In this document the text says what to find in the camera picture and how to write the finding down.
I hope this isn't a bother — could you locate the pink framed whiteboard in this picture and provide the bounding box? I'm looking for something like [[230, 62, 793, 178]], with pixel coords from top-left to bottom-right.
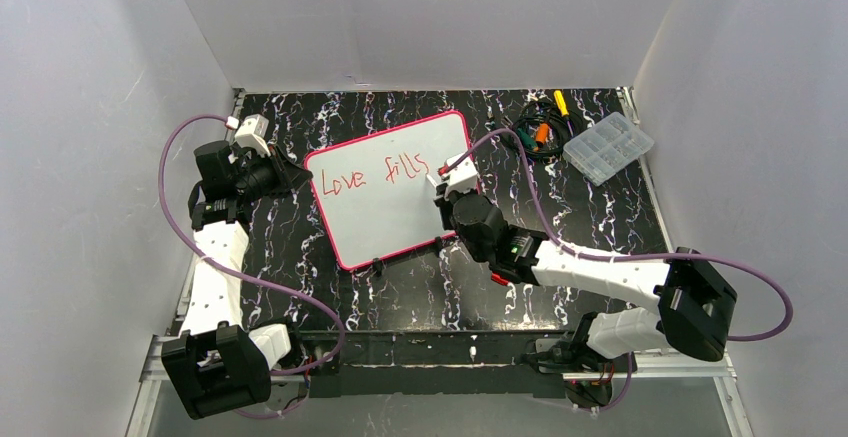
[[304, 111, 470, 271]]

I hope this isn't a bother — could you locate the red marker cap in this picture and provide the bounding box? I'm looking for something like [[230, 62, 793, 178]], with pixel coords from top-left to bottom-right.
[[491, 273, 510, 286]]

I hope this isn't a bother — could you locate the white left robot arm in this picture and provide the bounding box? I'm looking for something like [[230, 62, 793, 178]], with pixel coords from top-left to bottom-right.
[[161, 140, 312, 419]]

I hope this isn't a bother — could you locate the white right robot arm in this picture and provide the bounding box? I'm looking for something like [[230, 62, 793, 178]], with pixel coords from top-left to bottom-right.
[[434, 183, 737, 365]]

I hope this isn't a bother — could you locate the clear plastic compartment box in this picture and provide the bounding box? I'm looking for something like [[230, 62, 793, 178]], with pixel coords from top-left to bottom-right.
[[563, 112, 655, 186]]

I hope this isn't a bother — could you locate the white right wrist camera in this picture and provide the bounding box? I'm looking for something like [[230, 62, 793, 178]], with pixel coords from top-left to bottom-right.
[[436, 155, 479, 199]]

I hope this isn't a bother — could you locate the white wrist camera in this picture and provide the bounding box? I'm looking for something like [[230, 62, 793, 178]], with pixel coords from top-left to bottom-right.
[[436, 155, 479, 199], [234, 114, 270, 157]]

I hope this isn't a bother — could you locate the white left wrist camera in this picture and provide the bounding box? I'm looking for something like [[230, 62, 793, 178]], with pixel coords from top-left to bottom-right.
[[234, 114, 270, 157]]

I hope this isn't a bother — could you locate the green cable connector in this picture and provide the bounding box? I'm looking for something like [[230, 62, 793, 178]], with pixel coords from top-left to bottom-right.
[[514, 128, 536, 151]]

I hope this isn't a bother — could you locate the black coiled cable bundle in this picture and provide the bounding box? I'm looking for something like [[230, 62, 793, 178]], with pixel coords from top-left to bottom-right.
[[490, 99, 594, 162]]

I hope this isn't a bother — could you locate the orange cable connector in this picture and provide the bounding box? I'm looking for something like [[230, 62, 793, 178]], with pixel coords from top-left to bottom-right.
[[533, 123, 550, 151]]

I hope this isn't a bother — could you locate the yellow handled screwdriver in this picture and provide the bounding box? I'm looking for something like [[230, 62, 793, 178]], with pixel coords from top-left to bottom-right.
[[553, 90, 570, 118]]

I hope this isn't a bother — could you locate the aluminium front frame rail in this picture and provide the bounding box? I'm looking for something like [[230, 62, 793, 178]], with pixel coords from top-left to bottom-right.
[[127, 331, 752, 436]]

